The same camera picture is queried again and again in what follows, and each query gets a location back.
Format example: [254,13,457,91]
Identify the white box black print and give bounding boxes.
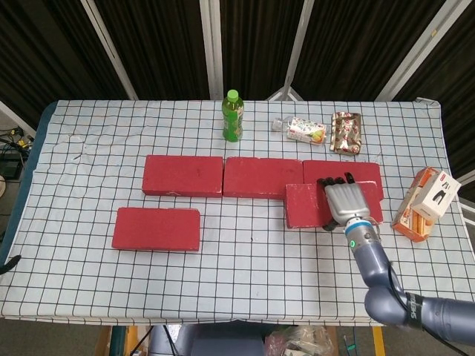
[412,171,462,218]

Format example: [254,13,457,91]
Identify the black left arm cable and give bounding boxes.
[0,254,22,276]

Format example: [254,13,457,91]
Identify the blue table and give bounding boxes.
[0,102,56,271]

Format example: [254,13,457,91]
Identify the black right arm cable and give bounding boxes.
[384,259,424,331]

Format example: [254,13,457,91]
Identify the clear plastic bottle fruit label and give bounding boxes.
[272,116,331,146]

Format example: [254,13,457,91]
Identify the green table leg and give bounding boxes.
[110,326,129,356]

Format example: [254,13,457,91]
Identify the red foam brick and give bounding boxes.
[302,159,385,203]
[222,156,304,200]
[284,180,384,229]
[142,154,224,198]
[111,207,201,253]

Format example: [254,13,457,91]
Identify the green tea bottle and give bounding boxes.
[221,89,246,142]

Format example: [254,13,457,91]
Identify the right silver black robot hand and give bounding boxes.
[317,171,372,233]

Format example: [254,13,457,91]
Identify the white screen frame post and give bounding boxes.
[374,0,459,101]
[79,0,139,100]
[266,0,316,102]
[199,0,223,100]
[0,99,36,139]

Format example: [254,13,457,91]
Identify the gold foil snack packet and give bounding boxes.
[329,111,364,155]

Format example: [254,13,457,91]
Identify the cable bundle yellow plugs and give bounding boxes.
[0,125,35,153]

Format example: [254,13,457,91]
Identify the grey robot torso base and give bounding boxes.
[148,324,268,356]

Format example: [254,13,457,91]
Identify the clear plastic bag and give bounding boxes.
[265,326,337,356]

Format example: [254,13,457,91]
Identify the black equipment box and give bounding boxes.
[0,155,24,179]

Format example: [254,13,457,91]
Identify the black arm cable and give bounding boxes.
[0,254,22,276]
[384,259,424,331]

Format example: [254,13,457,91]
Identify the orange snack box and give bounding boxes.
[392,166,442,243]

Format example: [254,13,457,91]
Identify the white black checkered tablecloth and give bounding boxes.
[0,98,475,327]

